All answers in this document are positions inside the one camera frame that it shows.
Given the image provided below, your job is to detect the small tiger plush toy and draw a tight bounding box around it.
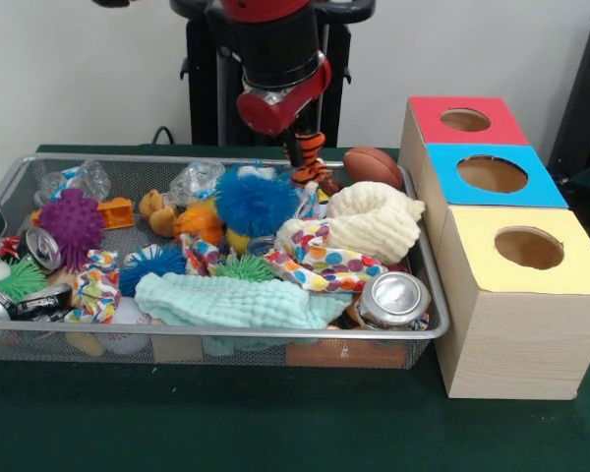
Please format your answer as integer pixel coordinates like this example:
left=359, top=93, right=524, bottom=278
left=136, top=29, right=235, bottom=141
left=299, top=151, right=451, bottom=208
left=288, top=131, right=333, bottom=191

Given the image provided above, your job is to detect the polka dot cloth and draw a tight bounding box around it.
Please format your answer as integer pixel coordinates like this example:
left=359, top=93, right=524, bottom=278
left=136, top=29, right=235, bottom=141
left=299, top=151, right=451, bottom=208
left=263, top=220, right=389, bottom=295

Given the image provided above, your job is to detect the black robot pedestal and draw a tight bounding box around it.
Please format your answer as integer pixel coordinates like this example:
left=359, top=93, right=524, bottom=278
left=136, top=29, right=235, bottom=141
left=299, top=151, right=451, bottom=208
left=169, top=0, right=378, bottom=148

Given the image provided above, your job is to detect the green fuzzy toy with eyes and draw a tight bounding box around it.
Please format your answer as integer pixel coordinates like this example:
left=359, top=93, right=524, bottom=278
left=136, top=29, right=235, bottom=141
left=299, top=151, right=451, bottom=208
left=0, top=258, right=48, bottom=304

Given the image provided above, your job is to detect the wooden box with three holes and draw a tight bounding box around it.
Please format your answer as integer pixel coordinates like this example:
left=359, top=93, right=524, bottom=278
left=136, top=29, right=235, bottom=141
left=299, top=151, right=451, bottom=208
left=397, top=95, right=590, bottom=400

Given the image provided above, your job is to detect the cream knit cloth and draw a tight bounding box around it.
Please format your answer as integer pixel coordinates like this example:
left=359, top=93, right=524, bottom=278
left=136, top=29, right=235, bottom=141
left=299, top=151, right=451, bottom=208
left=274, top=180, right=427, bottom=266

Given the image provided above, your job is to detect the brown toy football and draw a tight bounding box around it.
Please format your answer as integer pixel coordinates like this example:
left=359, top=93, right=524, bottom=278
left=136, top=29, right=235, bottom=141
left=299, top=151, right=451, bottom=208
left=342, top=147, right=404, bottom=191

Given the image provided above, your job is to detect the purple spiky ball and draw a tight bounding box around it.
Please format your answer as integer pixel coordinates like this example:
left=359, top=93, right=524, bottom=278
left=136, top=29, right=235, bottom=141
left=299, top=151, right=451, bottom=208
left=38, top=189, right=107, bottom=271

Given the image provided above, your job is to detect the black upright board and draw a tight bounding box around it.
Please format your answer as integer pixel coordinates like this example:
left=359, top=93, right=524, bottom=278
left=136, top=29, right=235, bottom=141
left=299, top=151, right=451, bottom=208
left=546, top=8, right=590, bottom=171

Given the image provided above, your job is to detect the black cable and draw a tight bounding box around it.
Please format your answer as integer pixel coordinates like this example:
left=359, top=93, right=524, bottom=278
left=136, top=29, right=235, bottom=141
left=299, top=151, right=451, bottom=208
left=150, top=126, right=179, bottom=146

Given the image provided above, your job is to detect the shallow silver mesh bin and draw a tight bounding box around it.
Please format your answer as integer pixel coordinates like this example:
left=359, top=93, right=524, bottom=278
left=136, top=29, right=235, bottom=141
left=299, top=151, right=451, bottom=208
left=0, top=152, right=451, bottom=370

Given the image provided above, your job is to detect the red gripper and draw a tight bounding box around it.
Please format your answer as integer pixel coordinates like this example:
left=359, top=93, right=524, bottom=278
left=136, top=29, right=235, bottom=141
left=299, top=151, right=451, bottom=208
left=235, top=58, right=333, bottom=171

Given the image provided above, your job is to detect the silver drink can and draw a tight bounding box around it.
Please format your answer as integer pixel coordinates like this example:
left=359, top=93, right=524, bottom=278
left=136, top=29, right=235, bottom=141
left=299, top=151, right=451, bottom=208
left=356, top=271, right=432, bottom=330

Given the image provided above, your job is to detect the mint green cloth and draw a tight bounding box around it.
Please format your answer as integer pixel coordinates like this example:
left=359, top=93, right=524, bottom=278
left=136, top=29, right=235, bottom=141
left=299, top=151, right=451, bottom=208
left=134, top=272, right=350, bottom=330

